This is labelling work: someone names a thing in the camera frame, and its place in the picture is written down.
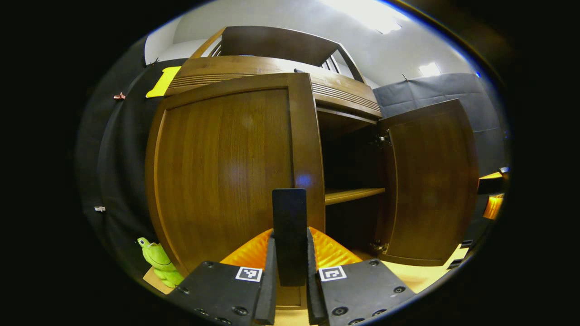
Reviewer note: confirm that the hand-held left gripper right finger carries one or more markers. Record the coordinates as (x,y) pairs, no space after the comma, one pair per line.
(312,294)

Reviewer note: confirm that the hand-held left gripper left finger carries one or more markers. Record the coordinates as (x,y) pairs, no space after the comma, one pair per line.
(270,290)

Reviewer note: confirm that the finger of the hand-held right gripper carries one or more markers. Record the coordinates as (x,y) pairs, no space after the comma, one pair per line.
(493,208)
(491,185)

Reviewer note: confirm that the wooden shoe cabinet door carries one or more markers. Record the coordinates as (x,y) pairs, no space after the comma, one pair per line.
(217,172)
(430,181)

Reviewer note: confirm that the wooden double-door shoe cabinet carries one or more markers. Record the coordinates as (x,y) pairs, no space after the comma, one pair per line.
(272,43)

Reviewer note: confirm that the metal door hinge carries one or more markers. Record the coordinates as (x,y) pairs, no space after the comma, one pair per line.
(383,139)
(379,246)

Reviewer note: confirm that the wooden inner cabinet shelf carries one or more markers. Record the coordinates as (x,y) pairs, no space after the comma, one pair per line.
(349,195)

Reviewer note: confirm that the green frog toy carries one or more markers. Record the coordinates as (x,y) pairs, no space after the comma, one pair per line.
(158,260)

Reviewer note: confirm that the small ceiling light panel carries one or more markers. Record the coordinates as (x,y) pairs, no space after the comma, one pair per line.
(429,69)

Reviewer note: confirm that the large ceiling light panel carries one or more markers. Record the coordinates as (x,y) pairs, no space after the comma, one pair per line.
(367,16)

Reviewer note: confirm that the pink cloth clip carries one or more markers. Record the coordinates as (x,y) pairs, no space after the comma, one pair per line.
(119,96)

